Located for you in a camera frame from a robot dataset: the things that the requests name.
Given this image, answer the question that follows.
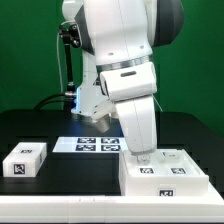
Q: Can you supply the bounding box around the black cable bundle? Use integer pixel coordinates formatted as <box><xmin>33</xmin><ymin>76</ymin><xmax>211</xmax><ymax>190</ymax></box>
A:
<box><xmin>32</xmin><ymin>93</ymin><xmax>78</xmax><ymax>111</ymax></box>

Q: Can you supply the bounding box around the white cabinet door panel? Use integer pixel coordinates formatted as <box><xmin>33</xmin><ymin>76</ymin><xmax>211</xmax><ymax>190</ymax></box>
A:
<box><xmin>120</xmin><ymin>151</ymin><xmax>162</xmax><ymax>177</ymax></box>
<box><xmin>156</xmin><ymin>149</ymin><xmax>201</xmax><ymax>176</ymax></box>

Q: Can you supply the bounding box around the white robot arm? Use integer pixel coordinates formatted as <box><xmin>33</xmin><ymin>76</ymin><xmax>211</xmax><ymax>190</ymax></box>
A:
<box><xmin>62</xmin><ymin>0</ymin><xmax>184</xmax><ymax>163</ymax></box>

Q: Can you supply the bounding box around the white cabinet body box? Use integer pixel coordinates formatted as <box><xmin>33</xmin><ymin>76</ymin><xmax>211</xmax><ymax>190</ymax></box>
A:
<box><xmin>119</xmin><ymin>152</ymin><xmax>209</xmax><ymax>196</ymax></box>

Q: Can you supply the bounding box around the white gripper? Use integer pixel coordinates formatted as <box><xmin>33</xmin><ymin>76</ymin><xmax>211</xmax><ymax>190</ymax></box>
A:
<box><xmin>115</xmin><ymin>95</ymin><xmax>157</xmax><ymax>164</ymax></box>

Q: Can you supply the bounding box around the white base tag plate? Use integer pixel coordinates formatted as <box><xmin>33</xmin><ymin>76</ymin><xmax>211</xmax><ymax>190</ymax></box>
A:
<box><xmin>53</xmin><ymin>137</ymin><xmax>127</xmax><ymax>153</ymax></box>

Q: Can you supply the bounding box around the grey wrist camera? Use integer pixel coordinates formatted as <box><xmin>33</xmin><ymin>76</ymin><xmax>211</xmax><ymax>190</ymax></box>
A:
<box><xmin>91</xmin><ymin>100</ymin><xmax>117</xmax><ymax>132</ymax></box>

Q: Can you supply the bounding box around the white cabinet top block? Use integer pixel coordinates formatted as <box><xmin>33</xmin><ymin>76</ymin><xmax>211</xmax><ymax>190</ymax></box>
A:
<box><xmin>2</xmin><ymin>142</ymin><xmax>47</xmax><ymax>177</ymax></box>

